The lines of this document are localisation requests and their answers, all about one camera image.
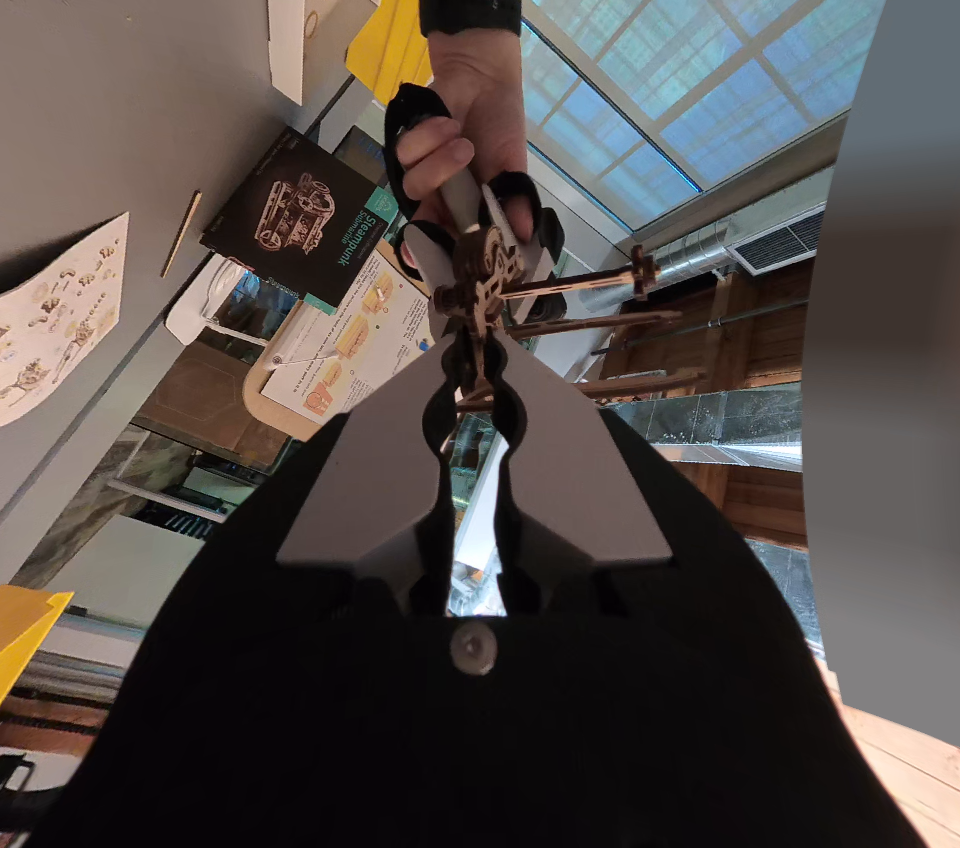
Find black model kit box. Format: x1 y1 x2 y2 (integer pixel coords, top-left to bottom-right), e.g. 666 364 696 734
198 126 400 318

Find person's left hand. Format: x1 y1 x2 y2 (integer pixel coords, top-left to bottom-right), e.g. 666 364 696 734
393 32 537 271

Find printed instruction sheet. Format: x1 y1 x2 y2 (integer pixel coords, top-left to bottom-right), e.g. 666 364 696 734
261 248 436 425

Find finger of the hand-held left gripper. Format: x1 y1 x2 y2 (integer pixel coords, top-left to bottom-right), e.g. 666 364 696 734
482 182 556 324
411 231 457 300

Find black wrist strap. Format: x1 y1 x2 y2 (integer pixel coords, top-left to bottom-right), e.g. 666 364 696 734
417 0 524 39

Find thin wooden stick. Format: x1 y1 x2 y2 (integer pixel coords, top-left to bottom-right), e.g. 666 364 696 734
159 189 204 280

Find white vent grille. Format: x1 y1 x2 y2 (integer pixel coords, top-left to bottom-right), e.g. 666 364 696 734
729 205 826 276

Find illustrated assembly leaflet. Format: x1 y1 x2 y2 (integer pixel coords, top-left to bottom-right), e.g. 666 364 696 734
0 212 130 429

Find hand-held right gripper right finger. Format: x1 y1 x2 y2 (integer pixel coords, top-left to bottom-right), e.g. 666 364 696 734
491 330 674 615

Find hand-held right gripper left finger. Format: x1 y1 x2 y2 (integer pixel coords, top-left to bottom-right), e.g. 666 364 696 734
276 334 460 615

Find brown wooden mechanical model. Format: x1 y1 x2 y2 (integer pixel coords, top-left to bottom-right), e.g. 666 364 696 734
431 225 708 414

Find silver ceiling air duct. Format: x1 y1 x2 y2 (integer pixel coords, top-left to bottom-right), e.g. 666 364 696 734
603 386 805 474

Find slim ribbed silver duct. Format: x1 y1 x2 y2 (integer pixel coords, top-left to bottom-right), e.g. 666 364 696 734
577 221 732 320

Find white board stand base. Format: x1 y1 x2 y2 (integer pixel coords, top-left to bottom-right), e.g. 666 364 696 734
165 254 252 348

